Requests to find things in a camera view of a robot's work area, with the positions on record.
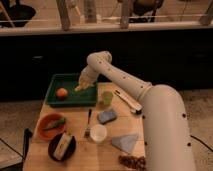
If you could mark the orange fruit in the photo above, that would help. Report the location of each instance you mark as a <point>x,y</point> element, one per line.
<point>61,93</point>

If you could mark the green vegetable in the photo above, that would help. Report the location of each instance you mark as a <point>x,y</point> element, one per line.
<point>55,124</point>

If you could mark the white cup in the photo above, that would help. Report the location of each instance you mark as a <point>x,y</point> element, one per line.
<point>98,133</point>

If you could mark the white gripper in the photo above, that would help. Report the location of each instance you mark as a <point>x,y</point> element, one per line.
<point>87,77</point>

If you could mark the blue folded cloth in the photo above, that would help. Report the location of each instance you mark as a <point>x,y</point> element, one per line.
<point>125,143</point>

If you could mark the blue sponge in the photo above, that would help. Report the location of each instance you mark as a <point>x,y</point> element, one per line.
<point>106,116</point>

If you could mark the brown grape bunch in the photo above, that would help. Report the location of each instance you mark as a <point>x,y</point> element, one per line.
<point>137,163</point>

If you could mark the green plastic cup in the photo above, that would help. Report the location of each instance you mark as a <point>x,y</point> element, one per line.
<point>107,97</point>

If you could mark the white box in bowl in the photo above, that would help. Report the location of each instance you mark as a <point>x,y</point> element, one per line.
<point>62,146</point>

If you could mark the black bowl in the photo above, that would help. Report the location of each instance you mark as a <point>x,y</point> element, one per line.
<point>53,144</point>

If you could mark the orange bowl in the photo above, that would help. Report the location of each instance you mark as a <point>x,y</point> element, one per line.
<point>46,120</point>

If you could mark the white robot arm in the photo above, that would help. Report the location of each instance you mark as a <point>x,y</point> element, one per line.
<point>165,124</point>

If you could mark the green plastic tray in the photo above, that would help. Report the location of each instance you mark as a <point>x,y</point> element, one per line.
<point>82,98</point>

